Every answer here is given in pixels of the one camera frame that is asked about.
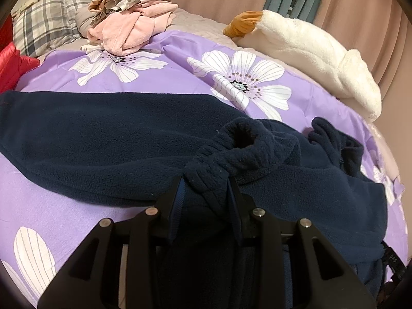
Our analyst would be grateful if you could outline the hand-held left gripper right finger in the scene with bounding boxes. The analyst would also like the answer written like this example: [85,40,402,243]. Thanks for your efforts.
[225,178,377,309]

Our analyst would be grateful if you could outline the red garment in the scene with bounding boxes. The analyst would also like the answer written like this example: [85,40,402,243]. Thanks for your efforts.
[0,40,44,92]

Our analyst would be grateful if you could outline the plaid pillow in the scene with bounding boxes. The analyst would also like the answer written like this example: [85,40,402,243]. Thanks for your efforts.
[11,0,100,58]

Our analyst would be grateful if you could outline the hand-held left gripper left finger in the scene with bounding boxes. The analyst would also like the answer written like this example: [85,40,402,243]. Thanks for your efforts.
[37,177,191,309]

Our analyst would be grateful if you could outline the pink fleece garment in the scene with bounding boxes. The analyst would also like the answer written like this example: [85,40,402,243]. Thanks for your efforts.
[87,0,179,55]

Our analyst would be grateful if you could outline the purple floral bed sheet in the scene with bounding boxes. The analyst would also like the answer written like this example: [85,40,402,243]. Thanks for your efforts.
[0,30,408,309]

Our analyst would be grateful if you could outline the navy fleece garment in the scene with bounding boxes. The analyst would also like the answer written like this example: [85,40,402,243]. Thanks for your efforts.
[0,90,391,309]

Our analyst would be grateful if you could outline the white fluffy plush garment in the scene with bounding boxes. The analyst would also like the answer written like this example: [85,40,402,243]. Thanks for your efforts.
[224,10,382,123]

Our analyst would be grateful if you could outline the pink curtain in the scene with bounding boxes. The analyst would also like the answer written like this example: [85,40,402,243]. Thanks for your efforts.
[145,0,412,136]

